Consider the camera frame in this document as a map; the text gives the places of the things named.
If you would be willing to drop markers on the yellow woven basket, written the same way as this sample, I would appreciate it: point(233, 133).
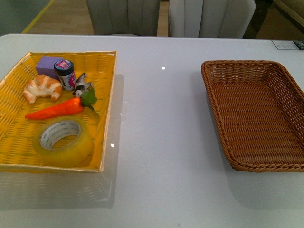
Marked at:
point(17, 132)

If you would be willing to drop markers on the small dark jar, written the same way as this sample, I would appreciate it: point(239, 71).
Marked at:
point(65, 72)

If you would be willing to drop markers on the right grey chair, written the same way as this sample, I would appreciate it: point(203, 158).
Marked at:
point(210, 18)

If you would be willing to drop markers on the orange toy carrot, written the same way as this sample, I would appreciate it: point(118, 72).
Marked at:
point(72, 106)

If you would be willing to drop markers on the table label sticker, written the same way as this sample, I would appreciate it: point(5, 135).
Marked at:
point(289, 44)

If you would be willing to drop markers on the left grey chair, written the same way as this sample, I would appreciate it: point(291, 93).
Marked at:
point(124, 17)

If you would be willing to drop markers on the clear packing tape roll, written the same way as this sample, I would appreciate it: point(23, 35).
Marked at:
point(63, 142)

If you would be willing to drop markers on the purple foam block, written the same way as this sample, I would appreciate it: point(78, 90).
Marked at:
point(46, 66)

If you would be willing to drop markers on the brown sofa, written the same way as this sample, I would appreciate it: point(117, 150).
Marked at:
point(284, 21)

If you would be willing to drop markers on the grey chair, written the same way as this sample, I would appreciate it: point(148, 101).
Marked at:
point(210, 18)
point(124, 17)

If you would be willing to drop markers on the black white toy figure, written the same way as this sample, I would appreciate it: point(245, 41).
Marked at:
point(81, 86)

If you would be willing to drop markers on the toy croissant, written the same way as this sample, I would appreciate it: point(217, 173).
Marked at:
point(42, 86)

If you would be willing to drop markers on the brown wicker basket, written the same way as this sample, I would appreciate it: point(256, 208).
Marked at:
point(258, 109)

